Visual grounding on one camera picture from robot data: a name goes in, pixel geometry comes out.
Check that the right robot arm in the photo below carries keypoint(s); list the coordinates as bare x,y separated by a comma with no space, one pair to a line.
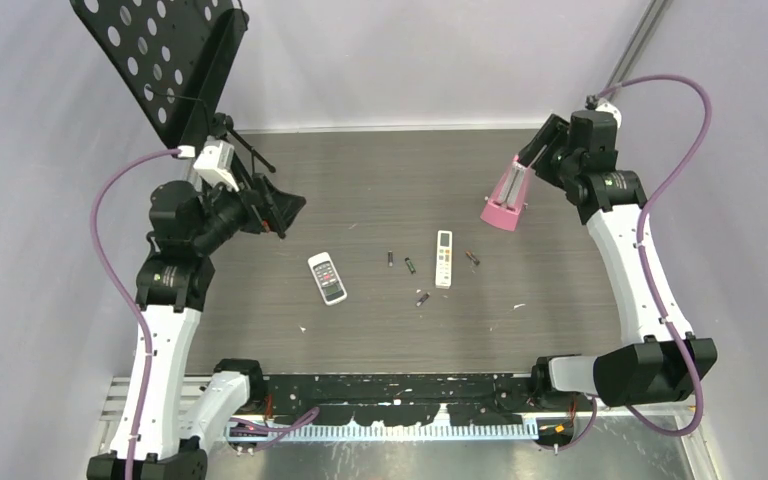
660,355

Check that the long white remote control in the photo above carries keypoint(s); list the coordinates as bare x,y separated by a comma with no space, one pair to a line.
443,264

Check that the black perforated music stand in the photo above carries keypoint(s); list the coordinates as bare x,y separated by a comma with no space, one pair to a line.
175,58

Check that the orange tipped battery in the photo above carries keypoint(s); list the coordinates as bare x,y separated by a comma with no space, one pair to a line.
474,260

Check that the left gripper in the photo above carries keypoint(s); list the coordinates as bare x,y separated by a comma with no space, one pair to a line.
264,207

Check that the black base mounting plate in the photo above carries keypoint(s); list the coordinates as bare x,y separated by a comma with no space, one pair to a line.
402,400

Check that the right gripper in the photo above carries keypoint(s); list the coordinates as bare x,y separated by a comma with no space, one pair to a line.
553,133

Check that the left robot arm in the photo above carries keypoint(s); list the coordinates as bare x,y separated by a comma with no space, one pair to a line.
157,438

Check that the green black battery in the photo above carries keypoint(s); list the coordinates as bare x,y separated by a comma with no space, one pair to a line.
409,264

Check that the pink metronome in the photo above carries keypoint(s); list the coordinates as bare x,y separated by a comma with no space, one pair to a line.
508,200

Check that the purple black battery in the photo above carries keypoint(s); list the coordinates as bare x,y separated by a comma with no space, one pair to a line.
425,296

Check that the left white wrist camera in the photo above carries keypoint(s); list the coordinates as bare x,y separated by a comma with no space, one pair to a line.
212,165

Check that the small white remote control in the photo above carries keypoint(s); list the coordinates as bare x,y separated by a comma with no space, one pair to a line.
328,281

